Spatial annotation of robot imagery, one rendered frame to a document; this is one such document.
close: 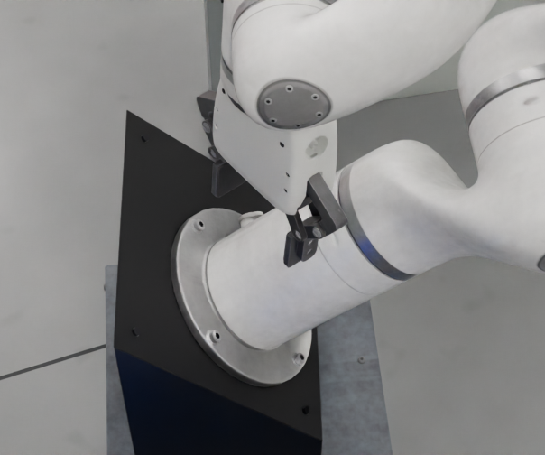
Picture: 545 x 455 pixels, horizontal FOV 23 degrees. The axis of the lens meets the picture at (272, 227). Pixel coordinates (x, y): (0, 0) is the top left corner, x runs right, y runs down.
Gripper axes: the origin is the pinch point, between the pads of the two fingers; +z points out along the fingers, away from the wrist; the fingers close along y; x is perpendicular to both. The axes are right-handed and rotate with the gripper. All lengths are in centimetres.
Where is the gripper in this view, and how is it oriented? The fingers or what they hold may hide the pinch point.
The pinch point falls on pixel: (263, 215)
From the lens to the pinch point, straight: 107.9
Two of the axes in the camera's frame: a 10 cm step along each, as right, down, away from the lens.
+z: -0.7, 6.2, 7.8
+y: -6.4, -6.2, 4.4
